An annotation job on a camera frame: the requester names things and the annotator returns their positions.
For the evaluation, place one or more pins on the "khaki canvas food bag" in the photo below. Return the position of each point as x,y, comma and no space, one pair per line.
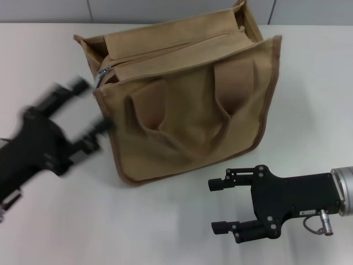
193,116

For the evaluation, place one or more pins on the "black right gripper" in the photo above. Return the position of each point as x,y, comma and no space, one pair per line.
292,196

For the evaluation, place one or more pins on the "silver metal zipper pull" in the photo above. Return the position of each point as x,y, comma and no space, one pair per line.
101,75

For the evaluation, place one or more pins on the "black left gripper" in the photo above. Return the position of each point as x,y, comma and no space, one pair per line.
36,143

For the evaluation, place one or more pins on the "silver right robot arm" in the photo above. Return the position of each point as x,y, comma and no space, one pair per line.
346,190

